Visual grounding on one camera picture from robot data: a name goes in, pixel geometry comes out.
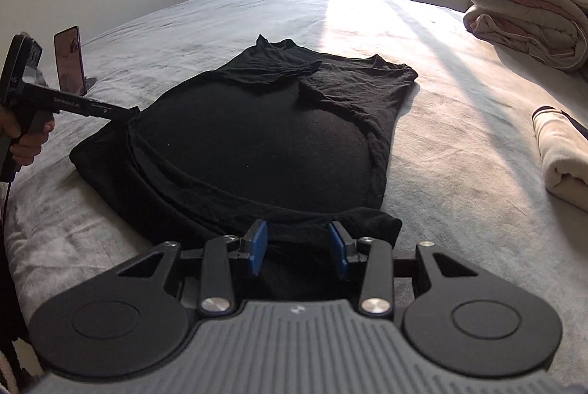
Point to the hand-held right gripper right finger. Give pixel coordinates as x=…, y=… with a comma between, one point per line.
x=339, y=250

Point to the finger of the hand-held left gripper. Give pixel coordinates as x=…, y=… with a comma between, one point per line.
x=112, y=111

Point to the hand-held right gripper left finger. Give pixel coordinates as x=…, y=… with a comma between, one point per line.
x=257, y=248

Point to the black garment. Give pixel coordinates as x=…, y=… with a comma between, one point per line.
x=257, y=136

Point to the person's left hand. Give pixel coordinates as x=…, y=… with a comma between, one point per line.
x=32, y=143

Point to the smartphone with black stand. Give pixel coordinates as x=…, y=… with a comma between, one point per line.
x=69, y=58

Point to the person's dark clothing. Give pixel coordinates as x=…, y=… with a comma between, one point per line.
x=11, y=306

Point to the folded beige garment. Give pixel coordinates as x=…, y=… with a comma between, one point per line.
x=565, y=159

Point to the folded beige pink quilt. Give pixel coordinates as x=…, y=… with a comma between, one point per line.
x=523, y=17

